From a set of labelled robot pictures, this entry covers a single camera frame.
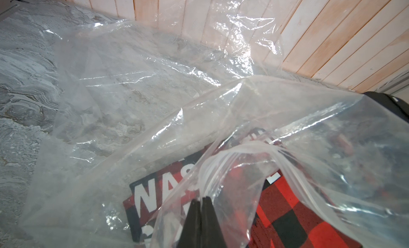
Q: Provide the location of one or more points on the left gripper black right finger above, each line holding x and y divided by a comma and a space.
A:
211, 233

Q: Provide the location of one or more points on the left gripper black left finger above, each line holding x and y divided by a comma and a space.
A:
191, 232

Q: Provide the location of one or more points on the clear plastic vacuum bag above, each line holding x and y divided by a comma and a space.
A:
150, 121

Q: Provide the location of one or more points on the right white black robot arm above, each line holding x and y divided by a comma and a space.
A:
394, 104

